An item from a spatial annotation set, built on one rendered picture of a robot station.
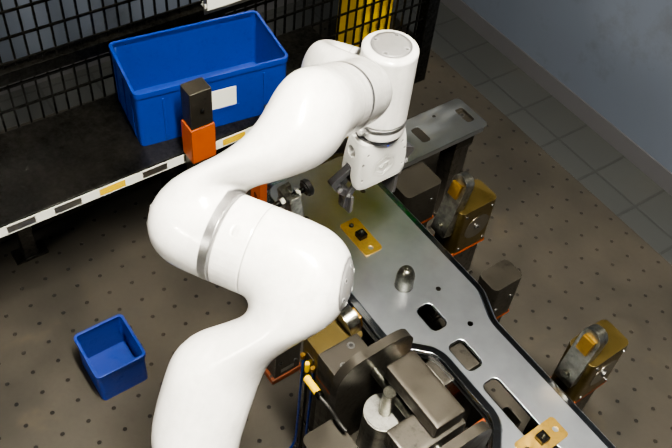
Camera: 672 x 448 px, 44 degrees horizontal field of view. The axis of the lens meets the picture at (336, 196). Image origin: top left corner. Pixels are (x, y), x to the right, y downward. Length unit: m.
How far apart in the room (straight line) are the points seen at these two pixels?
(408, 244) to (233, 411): 0.69
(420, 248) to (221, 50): 0.59
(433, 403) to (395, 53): 0.48
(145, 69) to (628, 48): 1.96
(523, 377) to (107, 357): 0.81
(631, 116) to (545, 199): 1.25
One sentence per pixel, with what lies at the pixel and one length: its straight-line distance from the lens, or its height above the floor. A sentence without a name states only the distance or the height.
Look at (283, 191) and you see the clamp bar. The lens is 1.27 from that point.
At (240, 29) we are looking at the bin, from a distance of 1.73.
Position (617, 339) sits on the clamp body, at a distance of 1.43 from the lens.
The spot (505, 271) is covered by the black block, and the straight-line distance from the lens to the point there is 1.52.
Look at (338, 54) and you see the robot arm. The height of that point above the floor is 1.47.
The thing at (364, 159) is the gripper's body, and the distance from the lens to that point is 1.29.
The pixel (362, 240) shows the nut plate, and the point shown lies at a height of 1.00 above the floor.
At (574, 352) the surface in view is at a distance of 1.39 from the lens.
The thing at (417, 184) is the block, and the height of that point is 0.98.
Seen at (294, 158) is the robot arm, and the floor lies 1.55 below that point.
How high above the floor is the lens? 2.16
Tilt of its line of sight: 48 degrees down
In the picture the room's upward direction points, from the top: 7 degrees clockwise
